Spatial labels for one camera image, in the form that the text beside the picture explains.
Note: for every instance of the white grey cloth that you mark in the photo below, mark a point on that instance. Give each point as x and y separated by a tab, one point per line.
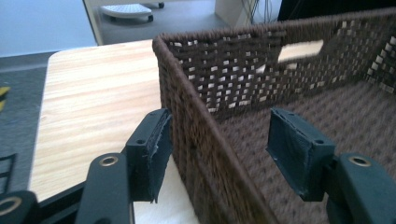
169	202

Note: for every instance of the black yellow striped stand base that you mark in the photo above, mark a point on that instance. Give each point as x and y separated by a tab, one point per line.
3	93

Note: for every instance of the black curtain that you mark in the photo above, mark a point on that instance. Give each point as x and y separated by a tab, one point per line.
327	7

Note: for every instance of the black floor bracket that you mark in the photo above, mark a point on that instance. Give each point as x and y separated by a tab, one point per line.
7	174

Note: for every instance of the brown woven basket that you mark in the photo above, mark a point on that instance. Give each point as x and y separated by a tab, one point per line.
218	155

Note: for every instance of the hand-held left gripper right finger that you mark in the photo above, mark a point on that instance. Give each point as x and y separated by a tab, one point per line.
302	155

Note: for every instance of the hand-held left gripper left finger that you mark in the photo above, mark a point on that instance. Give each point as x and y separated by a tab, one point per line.
149	161

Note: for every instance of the round wheeled platform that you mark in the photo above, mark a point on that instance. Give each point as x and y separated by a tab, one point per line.
126	11

